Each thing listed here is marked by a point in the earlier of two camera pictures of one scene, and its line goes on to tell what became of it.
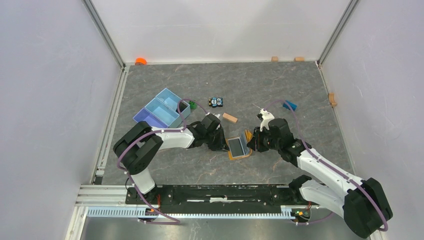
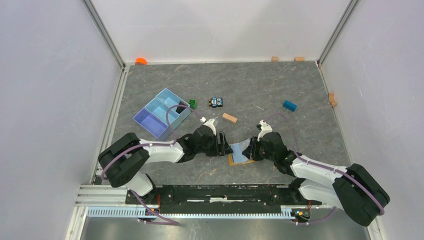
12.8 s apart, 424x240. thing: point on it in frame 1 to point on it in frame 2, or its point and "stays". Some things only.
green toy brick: (193, 105) stays
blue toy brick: (293, 106) stays
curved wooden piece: (331, 98) stays
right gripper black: (255, 143) to (250, 152)
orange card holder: (238, 145) to (231, 162)
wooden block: (229, 117) stays
